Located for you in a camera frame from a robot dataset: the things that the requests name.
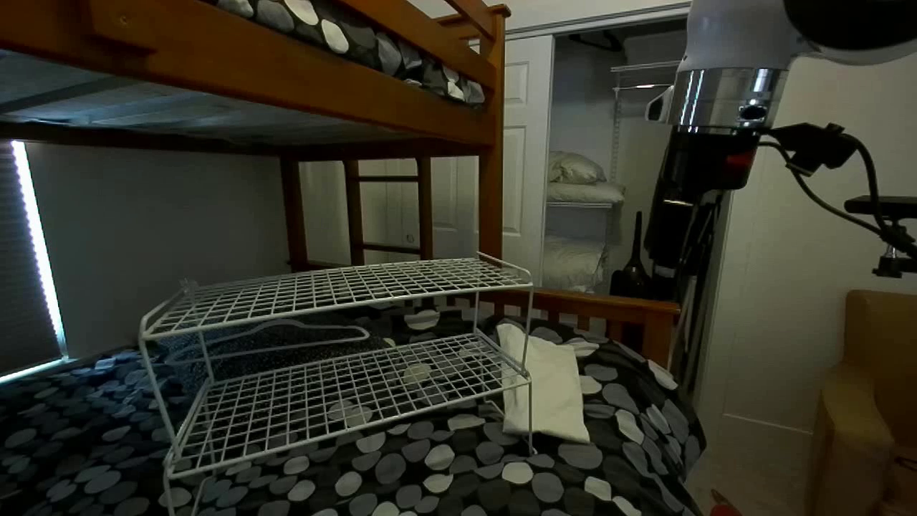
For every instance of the white wire rack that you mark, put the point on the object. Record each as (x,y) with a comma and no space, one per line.
(311,401)

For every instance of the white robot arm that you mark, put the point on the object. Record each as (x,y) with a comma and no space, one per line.
(727,94)

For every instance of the folded white cloth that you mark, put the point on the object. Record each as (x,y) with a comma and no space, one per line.
(551,402)

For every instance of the black grey dotted bedspread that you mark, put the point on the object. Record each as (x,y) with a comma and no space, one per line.
(91,439)

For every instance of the white closet door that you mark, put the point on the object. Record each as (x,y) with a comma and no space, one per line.
(528,90)

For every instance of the dark hanging clothes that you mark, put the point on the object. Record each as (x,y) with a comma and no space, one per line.
(691,287)

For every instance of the upper bunk dotted bedding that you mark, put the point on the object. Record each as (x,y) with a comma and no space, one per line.
(329,28)

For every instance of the yellow armchair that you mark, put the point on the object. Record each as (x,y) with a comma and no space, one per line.
(865,457)

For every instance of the wooden bunk bed frame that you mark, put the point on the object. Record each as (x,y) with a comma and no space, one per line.
(174,140)

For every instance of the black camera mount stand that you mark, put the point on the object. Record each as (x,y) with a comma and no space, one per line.
(890,213)

